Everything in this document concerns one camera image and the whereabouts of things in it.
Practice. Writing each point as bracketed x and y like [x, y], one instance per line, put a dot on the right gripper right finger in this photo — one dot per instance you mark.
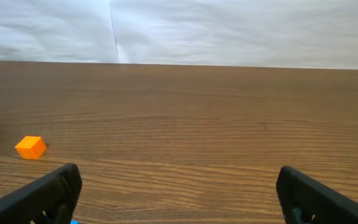
[315, 199]

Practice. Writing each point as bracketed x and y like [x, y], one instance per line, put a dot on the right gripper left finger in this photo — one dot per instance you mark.
[42, 196]

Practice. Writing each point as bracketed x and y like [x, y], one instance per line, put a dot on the orange cube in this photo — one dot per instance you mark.
[30, 148]

